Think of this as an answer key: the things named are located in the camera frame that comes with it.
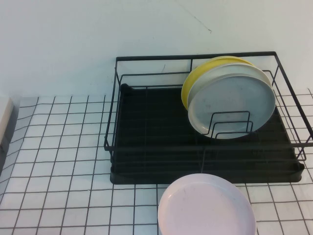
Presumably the pale pink round plate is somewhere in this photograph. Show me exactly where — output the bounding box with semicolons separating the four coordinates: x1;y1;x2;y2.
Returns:
157;173;257;235

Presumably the yellow round plate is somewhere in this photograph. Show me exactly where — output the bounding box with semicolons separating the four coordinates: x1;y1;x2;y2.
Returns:
181;55;255;111

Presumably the beige grey panel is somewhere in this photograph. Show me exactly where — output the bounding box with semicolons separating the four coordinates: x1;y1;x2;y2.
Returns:
0;97;20;157

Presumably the black plastic drip tray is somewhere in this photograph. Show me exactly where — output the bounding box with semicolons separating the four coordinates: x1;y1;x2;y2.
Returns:
109;83;306;185

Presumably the black wire dish rack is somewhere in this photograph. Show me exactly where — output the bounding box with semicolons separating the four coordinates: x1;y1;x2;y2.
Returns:
103;51;313;172

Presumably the cream round plate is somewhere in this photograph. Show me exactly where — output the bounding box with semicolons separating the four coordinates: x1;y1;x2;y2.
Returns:
187;63;273;103

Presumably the pale grey round plate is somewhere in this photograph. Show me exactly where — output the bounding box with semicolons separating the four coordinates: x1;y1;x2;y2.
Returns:
187;74;276;141

